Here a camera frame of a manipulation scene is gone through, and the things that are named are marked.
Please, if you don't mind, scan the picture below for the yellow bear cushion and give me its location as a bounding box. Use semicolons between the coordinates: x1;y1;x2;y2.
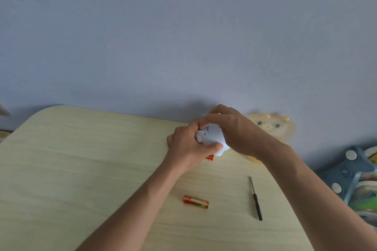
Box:
244;113;297;164

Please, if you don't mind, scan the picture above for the white plastic toy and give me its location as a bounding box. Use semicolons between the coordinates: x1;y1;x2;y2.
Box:
194;123;231;157

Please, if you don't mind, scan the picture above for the small black screwdriver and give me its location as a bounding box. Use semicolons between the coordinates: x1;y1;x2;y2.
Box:
249;176;263;221

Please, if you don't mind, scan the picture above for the person's right forearm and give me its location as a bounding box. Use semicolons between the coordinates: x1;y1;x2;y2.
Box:
259;141;377;251

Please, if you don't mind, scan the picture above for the person's left forearm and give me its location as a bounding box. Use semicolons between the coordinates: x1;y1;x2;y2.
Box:
76;157;189;251

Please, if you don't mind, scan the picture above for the blue toy rack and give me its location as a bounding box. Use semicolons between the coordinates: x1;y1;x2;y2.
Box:
319;146;377;228

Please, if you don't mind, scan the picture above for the person's left hand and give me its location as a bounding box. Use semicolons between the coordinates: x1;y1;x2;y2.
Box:
165;120;224;174

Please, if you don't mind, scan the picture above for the person's right hand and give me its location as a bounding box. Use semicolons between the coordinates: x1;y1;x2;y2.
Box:
198;104;275;162

